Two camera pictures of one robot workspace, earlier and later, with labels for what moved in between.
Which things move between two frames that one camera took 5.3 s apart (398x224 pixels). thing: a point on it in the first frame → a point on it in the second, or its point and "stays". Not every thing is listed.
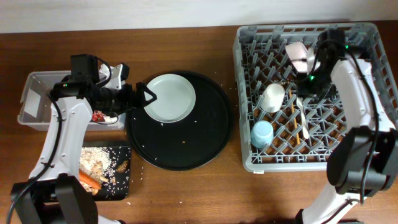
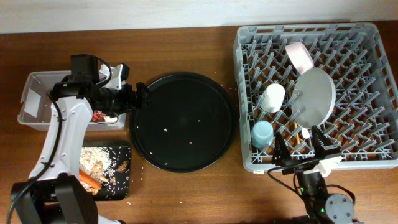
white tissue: [108, 119] stays
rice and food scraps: [101, 163] stays
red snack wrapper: [97, 116] stays
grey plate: [176, 98] → [313, 98]
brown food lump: [123, 167] stays
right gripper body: [314, 86] → [299, 167]
